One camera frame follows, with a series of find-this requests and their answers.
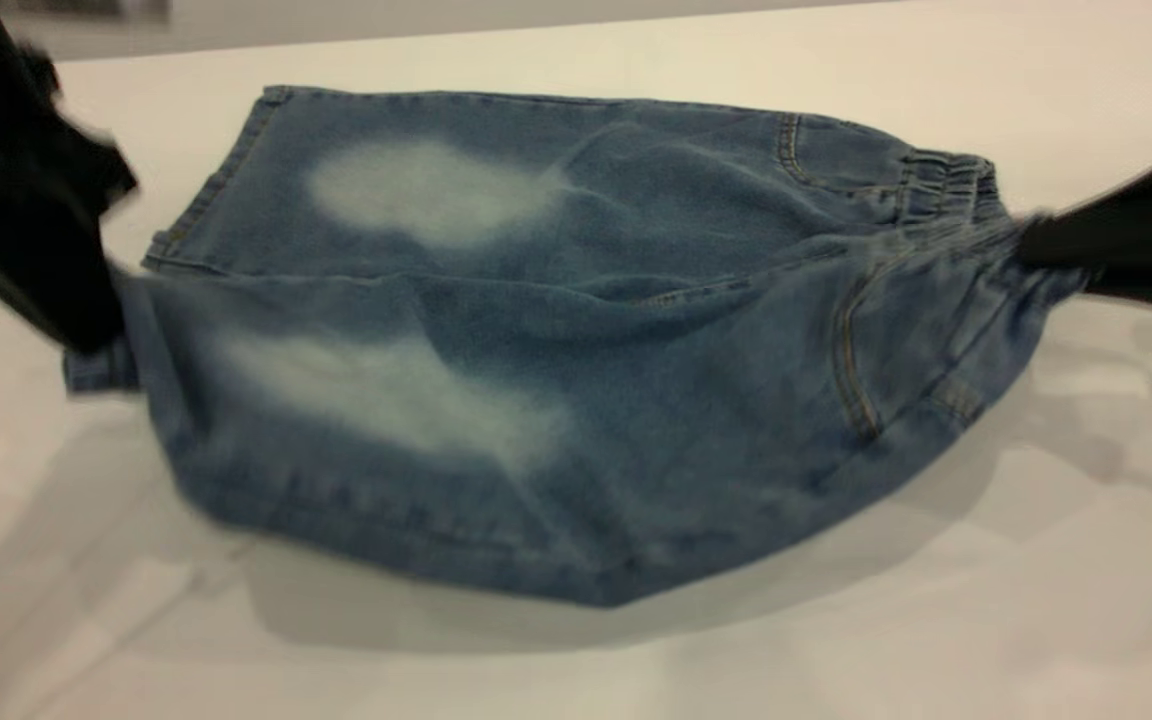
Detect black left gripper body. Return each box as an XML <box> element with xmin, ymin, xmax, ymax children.
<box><xmin>0</xmin><ymin>0</ymin><xmax>139</xmax><ymax>263</ymax></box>

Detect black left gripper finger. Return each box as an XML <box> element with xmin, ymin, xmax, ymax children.
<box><xmin>0</xmin><ymin>250</ymin><xmax>132</xmax><ymax>354</ymax></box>

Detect blue denim shorts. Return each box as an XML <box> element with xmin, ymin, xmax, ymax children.
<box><xmin>64</xmin><ymin>85</ymin><xmax>1087</xmax><ymax>609</ymax></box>

